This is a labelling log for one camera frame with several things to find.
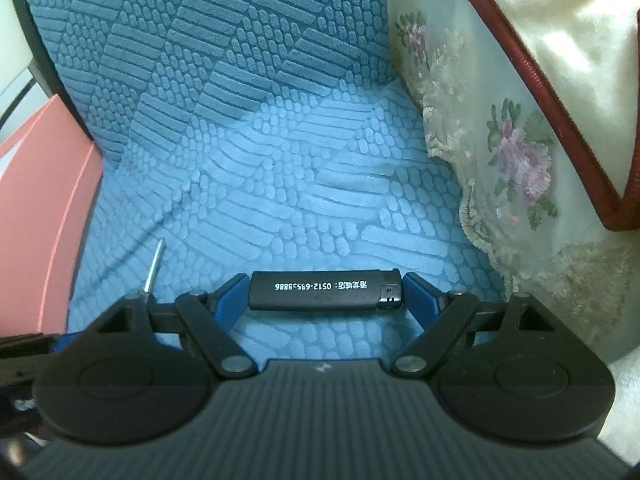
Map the blue textured chair cover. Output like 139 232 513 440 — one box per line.
25 0 502 332

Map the cream red black blanket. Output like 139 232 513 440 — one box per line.
466 0 639 232

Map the yellow handled screwdriver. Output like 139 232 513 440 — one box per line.
142 238 165 296

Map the floral lace cloth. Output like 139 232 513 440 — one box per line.
387 0 639 363

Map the pink cardboard box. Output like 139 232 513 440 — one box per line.
1 96 103 337

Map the black lighter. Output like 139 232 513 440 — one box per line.
248 269 402 312

